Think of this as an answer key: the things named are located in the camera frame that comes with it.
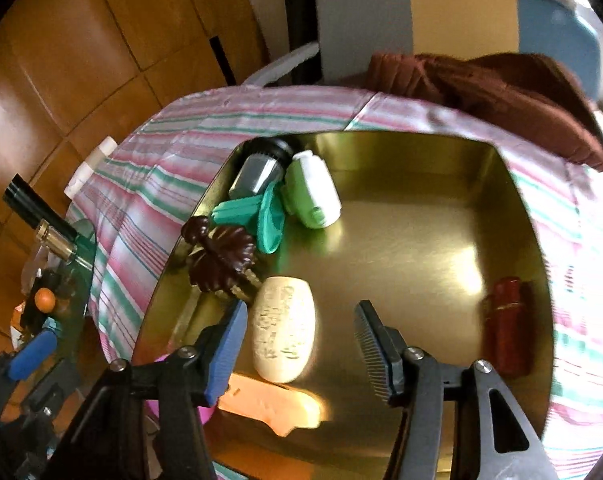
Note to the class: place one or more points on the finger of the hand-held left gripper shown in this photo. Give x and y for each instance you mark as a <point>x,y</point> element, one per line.
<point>31,355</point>

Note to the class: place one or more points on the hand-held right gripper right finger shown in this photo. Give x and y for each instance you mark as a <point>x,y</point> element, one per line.
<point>376,355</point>

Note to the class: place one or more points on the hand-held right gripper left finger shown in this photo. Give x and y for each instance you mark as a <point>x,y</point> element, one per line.
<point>226,350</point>

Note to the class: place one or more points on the cream oval stone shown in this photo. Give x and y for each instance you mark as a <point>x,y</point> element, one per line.
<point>284,330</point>

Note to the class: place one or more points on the orange plastic piece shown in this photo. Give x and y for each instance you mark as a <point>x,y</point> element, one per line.
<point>271,405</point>

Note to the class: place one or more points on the dark brown leaf-shaped hair clip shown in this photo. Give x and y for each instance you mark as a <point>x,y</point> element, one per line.
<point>221,260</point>

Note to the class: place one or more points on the red metal cylinder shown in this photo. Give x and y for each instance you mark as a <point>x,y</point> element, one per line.
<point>506,325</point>

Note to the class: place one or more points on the gold metal tray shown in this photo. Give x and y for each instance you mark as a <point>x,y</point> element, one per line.
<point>406,220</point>

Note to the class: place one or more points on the green plastic funnel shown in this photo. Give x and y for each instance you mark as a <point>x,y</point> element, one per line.
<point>261,215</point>

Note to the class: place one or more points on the green and white plastic case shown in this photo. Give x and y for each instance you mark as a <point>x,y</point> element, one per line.
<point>311,192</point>

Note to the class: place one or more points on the grey and black cylinder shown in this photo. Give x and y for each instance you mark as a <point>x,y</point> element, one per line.
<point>259,170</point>

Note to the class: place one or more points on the small orange ball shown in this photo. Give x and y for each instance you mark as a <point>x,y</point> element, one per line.
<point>45,300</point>

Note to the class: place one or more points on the black tube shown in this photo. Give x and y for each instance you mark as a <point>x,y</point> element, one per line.
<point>26,205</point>

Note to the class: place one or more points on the white plastic bottle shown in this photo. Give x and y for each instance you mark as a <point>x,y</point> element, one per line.
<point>78,180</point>

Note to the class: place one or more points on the brown blanket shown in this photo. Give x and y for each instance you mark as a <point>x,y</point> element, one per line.
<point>491,90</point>

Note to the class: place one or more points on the grey yellow blue headboard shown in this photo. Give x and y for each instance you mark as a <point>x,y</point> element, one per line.
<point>431,15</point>

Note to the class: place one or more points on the white bed frame rail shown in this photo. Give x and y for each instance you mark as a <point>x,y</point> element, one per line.
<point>281,67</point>

